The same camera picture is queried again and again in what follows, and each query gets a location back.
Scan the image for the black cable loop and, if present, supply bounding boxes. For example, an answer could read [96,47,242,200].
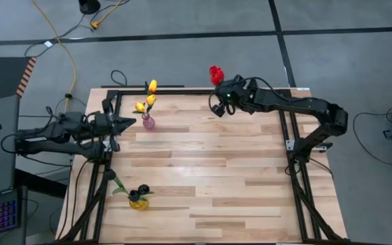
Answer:
[110,69,128,88]

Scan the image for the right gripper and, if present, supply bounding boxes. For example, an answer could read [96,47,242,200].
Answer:
[211,75,251,118]

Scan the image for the yellow extension cable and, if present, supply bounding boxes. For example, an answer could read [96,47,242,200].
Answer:
[31,0,78,129]

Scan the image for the black stand base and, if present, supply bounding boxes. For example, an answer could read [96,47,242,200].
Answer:
[78,0,101,15]

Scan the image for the hazard-striped black floor mat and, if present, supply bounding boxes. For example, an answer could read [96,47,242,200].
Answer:
[0,56,37,104]

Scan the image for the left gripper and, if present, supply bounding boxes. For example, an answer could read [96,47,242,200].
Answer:
[93,98,137,152]

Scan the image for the black aluminium table frame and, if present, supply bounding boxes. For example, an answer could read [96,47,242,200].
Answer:
[58,88,345,245]

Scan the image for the amber glass vase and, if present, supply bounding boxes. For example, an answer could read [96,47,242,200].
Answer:
[129,197,149,212]

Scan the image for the pink glass vase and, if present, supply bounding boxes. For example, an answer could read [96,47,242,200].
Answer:
[142,113,157,131]

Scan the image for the yellow plug cable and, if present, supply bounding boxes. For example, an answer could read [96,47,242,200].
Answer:
[90,0,124,30]

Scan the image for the black floor cable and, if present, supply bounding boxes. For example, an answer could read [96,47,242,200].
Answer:
[351,108,392,169]

